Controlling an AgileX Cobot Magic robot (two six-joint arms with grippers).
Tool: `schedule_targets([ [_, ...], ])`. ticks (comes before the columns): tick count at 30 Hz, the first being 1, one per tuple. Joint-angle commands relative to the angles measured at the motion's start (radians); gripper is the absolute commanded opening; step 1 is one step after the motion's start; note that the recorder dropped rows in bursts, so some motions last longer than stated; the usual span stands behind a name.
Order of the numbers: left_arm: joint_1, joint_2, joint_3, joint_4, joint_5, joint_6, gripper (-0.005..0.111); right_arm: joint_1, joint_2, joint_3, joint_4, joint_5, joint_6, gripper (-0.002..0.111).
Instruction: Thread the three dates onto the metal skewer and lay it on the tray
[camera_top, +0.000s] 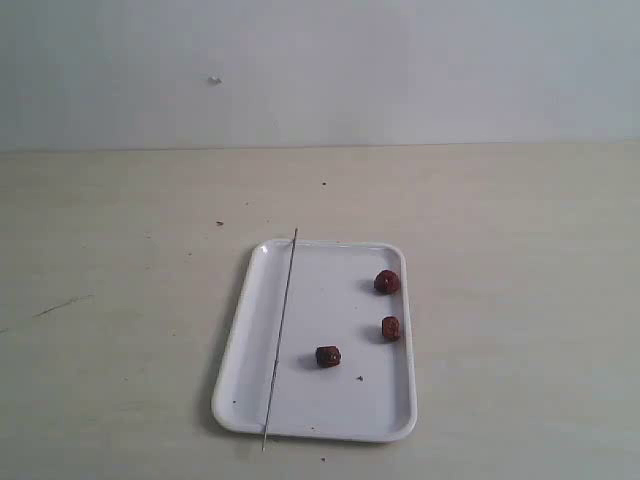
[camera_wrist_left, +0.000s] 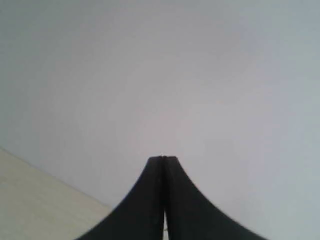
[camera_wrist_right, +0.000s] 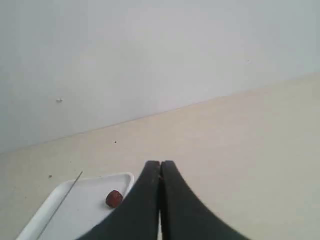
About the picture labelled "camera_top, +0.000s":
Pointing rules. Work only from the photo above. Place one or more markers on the thin metal skewer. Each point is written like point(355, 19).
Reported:
point(279, 342)

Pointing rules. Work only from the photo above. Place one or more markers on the red date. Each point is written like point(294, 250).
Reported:
point(387, 282)
point(327, 356)
point(391, 328)

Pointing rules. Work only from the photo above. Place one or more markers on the white plastic tray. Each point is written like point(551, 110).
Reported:
point(370, 396)

